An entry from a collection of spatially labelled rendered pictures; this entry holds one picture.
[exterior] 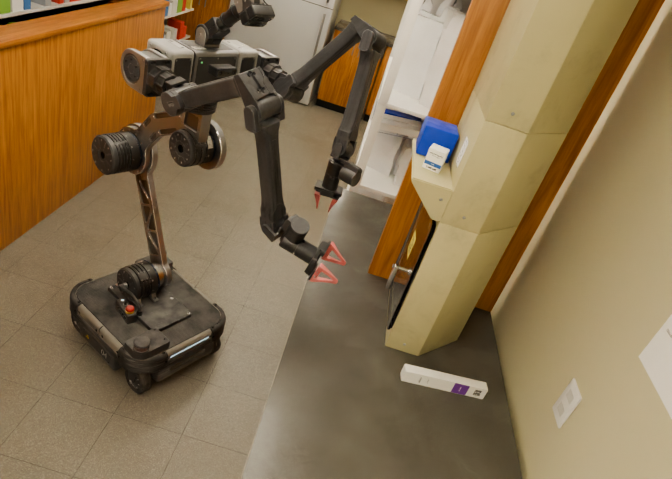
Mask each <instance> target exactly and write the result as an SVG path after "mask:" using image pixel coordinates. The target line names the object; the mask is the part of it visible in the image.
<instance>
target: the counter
mask: <svg viewBox="0 0 672 479"><path fill-rule="evenodd" d="M392 206H393V205H392V204H389V203H386V202H383V201H380V200H376V199H373V198H370V197H367V196H364V195H361V194H358V193H355V192H352V191H348V190H345V189H343V192H342V195H341V197H339V199H338V202H337V203H336V204H335V205H334V206H333V207H332V208H331V209H330V211H329V214H328V217H327V220H326V223H325V226H324V229H323V232H322V235H321V238H320V241H319V244H318V247H319V245H320V244H321V242H322V241H325V242H327V243H329V241H332V242H334V244H335V246H336V247H337V249H338V251H339V252H340V254H341V255H342V257H343V258H344V260H345V261H346V264H345V265H344V266H343V265H340V264H336V263H333V262H329V261H326V260H323V259H321V258H322V256H320V258H319V260H318V261H317V263H318V265H317V268H318V266H319V265H320V264H321V263H322V264H323V265H324V266H325V267H326V268H327V269H328V270H329V271H330V272H331V273H332V274H333V275H334V276H335V277H336V278H337V280H338V282H337V284H333V283H326V282H311V281H309V280H308V278H309V275H308V278H307V281H306V284H305V287H304V290H303V293H302V296H301V299H300V302H299V305H298V308H297V311H296V314H295V317H294V320H293V323H292V326H291V329H290V332H289V335H288V338H287V341H286V344H285V347H284V350H283V353H282V356H281V359H280V362H279V365H278V368H277V371H276V374H275V377H274V380H273V383H272V386H271V389H270V392H269V395H268V398H267V401H266V404H265V408H264V411H263V414H262V417H261V420H260V423H259V426H258V429H257V432H256V435H255V438H254V441H253V444H252V447H251V450H250V453H249V456H248V459H247V462H246V465H245V468H244V471H243V474H242V477H241V479H523V478H522V473H521V468H520V462H519V457H518V452H517V447H516V442H515V437H514V431H513V426H512V421H511V416H510V411H509V406H508V400H507V395H506V390H505V385H504V380H503V374H502V369H501V364H500V359H499V354H498V349H497V343H496V338H495V333H494V328H493V323H492V318H491V312H489V311H486V310H483V309H479V308H476V307H475V308H474V309H473V311H472V313H471V315H470V317H469V319H468V321H467V322H466V324H465V326H464V328H463V330H462V332H461V334H460V336H459V337H458V339H457V340H456V341H454V342H451V343H449V344H447V345H444V346H442V347H439V348H437V349H434V350H432V351H429V352H427V353H424V354H422V355H419V356H416V355H413V354H409V353H406V352H403V351H400V350H397V349H394V348H390V347H387V346H385V339H386V327H387V315H388V303H389V291H390V289H386V288H385V285H386V283H387V280H388V279H385V278H382V277H379V276H376V275H373V274H370V273H368V268H369V266H370V263H371V260H372V258H373V255H374V253H375V250H376V247H377V245H378V242H379V240H380V237H381V234H382V232H383V229H384V227H385V224H386V221H387V219H388V216H389V214H390V211H391V208H392ZM404 364H409V365H413V366H418V367H422V368H426V369H431V370H435V371H439V372H443V373H448V374H452V375H456V376H460V377H465V378H469V379H473V380H478V381H482V382H486V384H487V388H488V392H487V393H486V395H485V396H484V398H483V399H479V398H474V397H470V396H466V395H461V394H457V393H452V392H448V391H444V390H439V389H435V388H431V387H426V386H422V385H418V384H413V383H409V382H405V381H401V375H400V373H401V371H402V368H403V366H404Z"/></svg>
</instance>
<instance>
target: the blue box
mask: <svg viewBox="0 0 672 479"><path fill-rule="evenodd" d="M458 138H459V133H458V128H457V125H454V124H451V123H448V122H445V121H442V120H438V119H435V118H432V117H429V116H426V117H425V119H424V122H423V124H422V127H421V130H420V132H419V135H418V137H417V140H416V153H417V154H420V155H423V156H426V155H427V153H428V150H429V148H430V146H431V145H432V144H433V143H435V144H437V145H440V146H442V147H444V148H447V149H449V150H450V151H449V154H448V156H447V158H446V161H445V163H448V161H449V159H450V157H451V154H452V152H453V150H454V147H455V145H456V143H457V140H458Z"/></svg>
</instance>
